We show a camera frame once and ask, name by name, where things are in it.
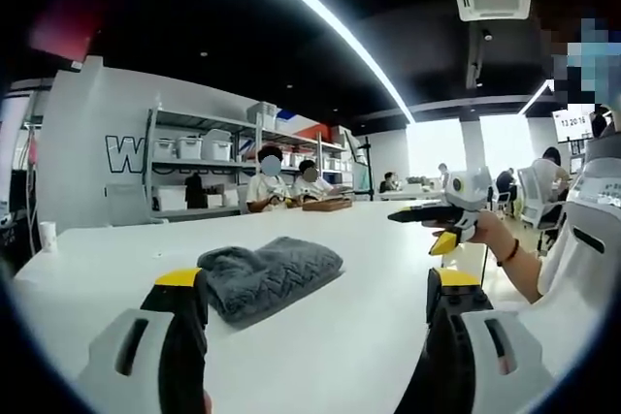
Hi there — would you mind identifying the grey towel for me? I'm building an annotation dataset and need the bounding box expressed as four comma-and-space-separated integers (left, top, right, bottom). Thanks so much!
196, 236, 344, 328

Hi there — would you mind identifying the person's right hand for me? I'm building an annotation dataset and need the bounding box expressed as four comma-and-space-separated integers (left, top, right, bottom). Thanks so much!
420, 212, 513, 260

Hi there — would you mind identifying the white office chair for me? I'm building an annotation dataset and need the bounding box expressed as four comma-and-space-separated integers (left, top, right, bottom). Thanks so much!
515, 167, 547, 230

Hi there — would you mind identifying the black stand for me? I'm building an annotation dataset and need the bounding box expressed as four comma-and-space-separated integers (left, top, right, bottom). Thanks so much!
357, 136, 376, 203

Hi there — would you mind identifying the wooden tray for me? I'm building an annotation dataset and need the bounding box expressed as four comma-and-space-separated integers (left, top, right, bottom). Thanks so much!
301, 197, 354, 213

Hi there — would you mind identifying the short ceiling light strip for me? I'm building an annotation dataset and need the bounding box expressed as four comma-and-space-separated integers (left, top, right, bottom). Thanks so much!
515, 78, 555, 117

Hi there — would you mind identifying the white chest-worn device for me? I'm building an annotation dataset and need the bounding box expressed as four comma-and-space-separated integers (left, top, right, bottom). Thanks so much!
562, 135, 621, 289

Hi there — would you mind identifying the black ceiling fixture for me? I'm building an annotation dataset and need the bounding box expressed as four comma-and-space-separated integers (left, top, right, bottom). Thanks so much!
464, 25, 495, 91

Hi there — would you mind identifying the white paper cup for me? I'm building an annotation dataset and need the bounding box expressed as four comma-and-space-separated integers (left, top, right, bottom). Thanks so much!
38, 221, 58, 253

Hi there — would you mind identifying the metal shelving unit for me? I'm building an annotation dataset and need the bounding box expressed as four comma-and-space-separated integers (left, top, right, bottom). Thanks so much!
144, 103, 356, 222

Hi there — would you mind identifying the white storage bin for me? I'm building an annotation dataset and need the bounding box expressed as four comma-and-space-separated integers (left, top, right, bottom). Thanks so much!
175, 136, 205, 161
200, 128, 235, 163
246, 101, 278, 132
153, 137, 178, 161

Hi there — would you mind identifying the long ceiling light strip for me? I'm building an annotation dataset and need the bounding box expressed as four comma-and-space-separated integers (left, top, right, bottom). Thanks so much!
217, 0, 418, 125

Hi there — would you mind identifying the dark bead bracelet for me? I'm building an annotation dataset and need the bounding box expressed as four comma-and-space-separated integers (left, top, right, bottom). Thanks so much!
495, 238, 521, 268

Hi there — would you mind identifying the wall screen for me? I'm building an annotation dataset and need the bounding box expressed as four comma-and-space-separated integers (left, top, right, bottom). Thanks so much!
551, 103, 596, 144

